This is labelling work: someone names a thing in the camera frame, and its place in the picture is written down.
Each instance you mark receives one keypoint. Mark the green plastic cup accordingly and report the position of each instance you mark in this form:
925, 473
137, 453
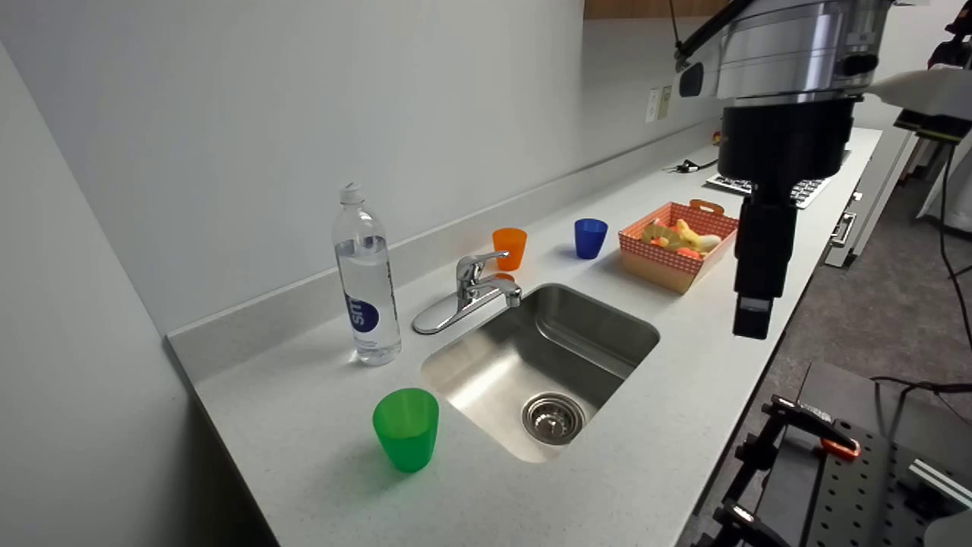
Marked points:
406, 425

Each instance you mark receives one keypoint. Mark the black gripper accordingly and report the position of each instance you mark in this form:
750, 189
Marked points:
777, 147

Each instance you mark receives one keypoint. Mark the yellow food in tray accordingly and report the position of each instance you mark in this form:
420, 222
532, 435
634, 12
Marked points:
678, 237

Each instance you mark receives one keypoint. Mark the clear plastic water bottle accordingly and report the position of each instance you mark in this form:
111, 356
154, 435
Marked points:
365, 280

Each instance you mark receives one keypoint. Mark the stainless steel sink basin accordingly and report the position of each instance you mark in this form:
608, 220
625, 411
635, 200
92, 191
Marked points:
553, 340

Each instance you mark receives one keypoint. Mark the blue plastic cup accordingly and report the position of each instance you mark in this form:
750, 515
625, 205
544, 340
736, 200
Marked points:
588, 237

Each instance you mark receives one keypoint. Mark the orange cardboard food tray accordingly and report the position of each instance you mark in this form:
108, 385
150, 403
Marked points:
663, 266

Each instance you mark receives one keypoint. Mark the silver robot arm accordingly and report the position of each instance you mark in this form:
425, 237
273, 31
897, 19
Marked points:
788, 77

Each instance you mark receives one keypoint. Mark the black perforated mounting board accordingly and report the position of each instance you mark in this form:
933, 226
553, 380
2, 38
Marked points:
908, 487

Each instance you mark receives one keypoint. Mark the metal sink drain strainer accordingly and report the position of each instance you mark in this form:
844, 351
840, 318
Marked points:
553, 418

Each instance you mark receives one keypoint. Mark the chrome sink faucet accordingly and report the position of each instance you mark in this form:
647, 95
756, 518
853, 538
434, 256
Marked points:
476, 288

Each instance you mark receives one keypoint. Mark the white wall outlet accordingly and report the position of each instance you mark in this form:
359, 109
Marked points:
656, 103

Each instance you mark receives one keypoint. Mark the orange plastic cup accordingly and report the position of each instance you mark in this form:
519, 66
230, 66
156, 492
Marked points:
510, 247

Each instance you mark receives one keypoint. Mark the black clamp with orange tips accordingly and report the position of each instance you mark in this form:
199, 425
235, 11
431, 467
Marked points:
742, 526

